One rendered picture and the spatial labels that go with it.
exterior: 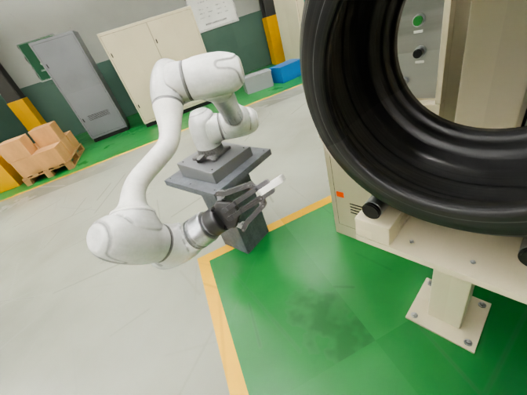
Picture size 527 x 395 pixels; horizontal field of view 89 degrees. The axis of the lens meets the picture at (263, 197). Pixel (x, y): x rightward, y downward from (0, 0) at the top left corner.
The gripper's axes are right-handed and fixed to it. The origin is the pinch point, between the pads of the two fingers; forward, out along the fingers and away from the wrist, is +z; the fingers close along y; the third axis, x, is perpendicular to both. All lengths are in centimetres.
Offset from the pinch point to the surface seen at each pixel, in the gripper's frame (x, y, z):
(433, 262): 5.2, 33.1, 21.6
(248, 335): -47, 67, -71
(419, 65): -55, -1, 58
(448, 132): -12.2, 14.5, 41.4
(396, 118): -17.2, 5.4, 34.3
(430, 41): -51, -6, 62
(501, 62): -12, 6, 57
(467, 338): -42, 106, 20
